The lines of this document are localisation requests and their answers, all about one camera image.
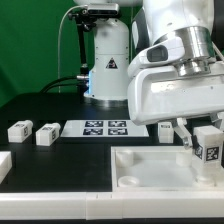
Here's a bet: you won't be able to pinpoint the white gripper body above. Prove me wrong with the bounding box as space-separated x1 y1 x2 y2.
128 62 224 125

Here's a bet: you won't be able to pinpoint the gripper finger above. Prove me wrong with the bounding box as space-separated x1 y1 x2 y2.
211 112 224 131
172 118 193 149

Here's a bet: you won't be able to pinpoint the white square tabletop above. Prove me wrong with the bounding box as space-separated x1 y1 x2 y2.
111 146 224 192

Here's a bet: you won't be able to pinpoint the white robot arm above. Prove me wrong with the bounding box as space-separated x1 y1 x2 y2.
74 0 224 125

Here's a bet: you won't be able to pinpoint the white marker sheet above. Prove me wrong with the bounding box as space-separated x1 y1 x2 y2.
61 120 149 138

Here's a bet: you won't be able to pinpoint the white U-shaped obstacle fence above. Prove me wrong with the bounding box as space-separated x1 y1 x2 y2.
0 151 224 221

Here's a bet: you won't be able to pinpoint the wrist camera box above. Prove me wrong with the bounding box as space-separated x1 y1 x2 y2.
128 45 185 77

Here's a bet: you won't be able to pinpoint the black cables at base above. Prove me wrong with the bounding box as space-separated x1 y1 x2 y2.
39 75 88 94

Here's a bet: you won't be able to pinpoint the black camera stand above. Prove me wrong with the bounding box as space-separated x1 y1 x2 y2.
69 9 96 95

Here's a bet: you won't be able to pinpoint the mounted camera on stand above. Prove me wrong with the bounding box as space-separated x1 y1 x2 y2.
87 3 119 16

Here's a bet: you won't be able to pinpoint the white cable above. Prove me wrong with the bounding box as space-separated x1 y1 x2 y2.
57 4 84 94

